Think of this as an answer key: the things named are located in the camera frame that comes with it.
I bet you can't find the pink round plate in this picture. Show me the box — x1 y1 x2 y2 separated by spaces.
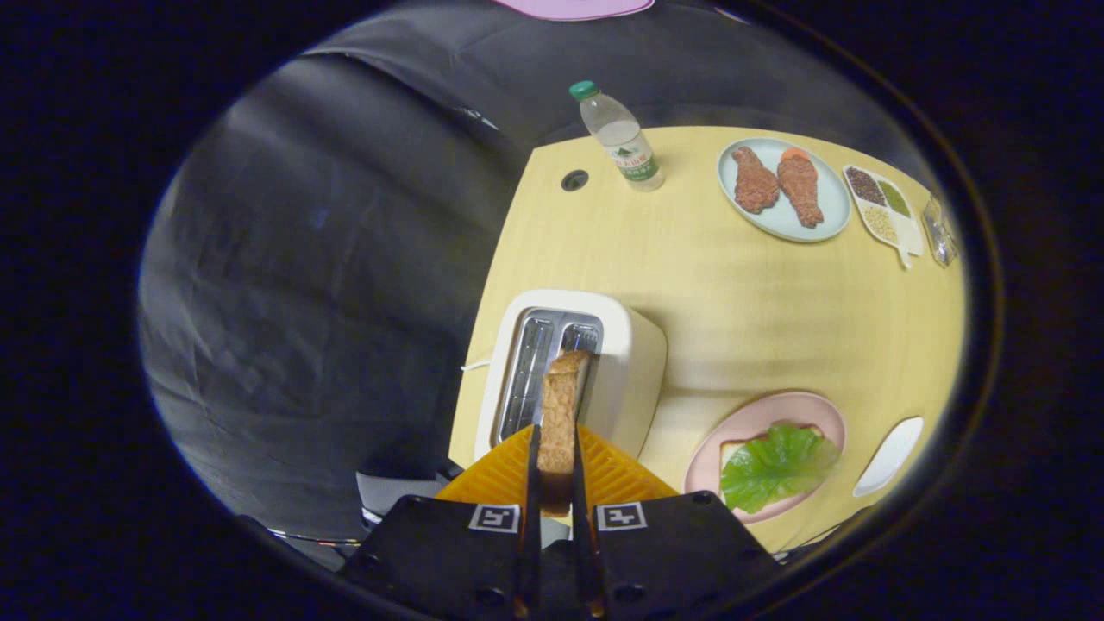
683 392 848 525

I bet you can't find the clear glass utensil holder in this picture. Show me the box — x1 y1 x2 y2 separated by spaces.
921 195 959 268

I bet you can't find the toasted bread slice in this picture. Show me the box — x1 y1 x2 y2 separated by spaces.
536 349 593 518

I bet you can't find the white divided condiment dish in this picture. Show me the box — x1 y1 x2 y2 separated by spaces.
842 165 925 270

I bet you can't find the grey padded object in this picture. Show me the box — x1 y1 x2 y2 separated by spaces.
356 470 449 523

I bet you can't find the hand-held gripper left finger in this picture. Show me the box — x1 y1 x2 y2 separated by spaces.
338 423 544 621

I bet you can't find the cream white toaster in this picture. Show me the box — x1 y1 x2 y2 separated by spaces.
473 289 668 462

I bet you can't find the white bread slice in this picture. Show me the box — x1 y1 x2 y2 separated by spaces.
721 423 825 471

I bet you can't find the green lettuce leaf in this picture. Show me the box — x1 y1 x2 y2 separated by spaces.
720 421 842 515

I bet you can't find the light blue plate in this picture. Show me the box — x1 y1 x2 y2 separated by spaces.
717 137 853 243

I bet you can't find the clear plastic water bottle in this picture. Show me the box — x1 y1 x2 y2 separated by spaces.
568 80 666 192

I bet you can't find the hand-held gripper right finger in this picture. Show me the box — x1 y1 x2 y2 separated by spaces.
569 423 781 621

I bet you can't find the brown meat patty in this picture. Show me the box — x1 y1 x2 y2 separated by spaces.
777 154 825 229
731 146 781 215

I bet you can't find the white oval plate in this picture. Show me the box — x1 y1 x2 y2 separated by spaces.
853 417 925 499

